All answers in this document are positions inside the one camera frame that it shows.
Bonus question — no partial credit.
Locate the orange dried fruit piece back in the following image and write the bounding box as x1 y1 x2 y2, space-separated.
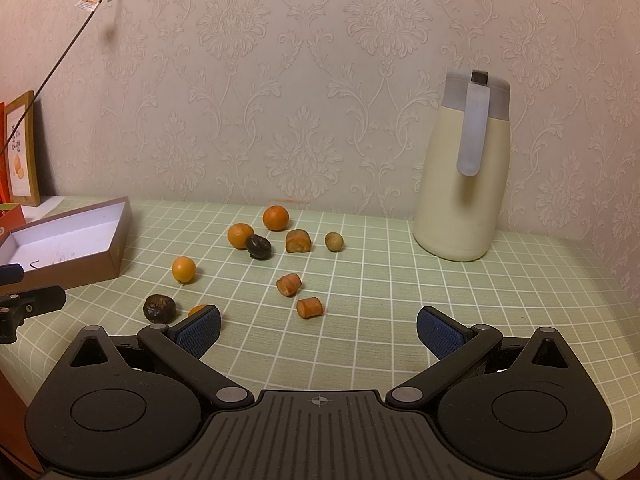
285 229 312 254

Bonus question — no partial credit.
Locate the orange dried fruit piece front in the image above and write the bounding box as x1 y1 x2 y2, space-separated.
296 297 324 320

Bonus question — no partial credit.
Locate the red open gift box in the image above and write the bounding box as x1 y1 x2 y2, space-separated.
0 203 26 235

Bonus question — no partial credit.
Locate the orange kumquat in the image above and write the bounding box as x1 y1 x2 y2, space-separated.
188 304 207 316
227 222 254 250
262 205 290 232
171 256 196 284

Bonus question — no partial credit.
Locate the wooden picture frame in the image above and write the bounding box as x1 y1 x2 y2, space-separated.
2 90 41 207

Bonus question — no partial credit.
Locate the brown white cardboard tray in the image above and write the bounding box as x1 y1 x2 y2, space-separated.
1 197 132 295

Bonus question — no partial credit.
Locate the orange dried fruit piece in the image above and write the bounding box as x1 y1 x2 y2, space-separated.
276 273 302 297
296 297 324 320
285 229 312 254

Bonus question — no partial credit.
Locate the tan round longan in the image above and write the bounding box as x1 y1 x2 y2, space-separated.
324 232 345 252

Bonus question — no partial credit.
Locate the cream thermos jug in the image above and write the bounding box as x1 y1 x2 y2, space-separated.
413 70 511 262

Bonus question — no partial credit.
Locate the black power cable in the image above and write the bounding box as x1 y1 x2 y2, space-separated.
0 0 126 157

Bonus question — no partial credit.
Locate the orange kumquat back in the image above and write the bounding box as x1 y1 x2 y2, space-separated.
262 205 290 232

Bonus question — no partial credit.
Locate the dark wrinkled fruit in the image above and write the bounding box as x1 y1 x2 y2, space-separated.
245 234 272 260
143 294 177 324

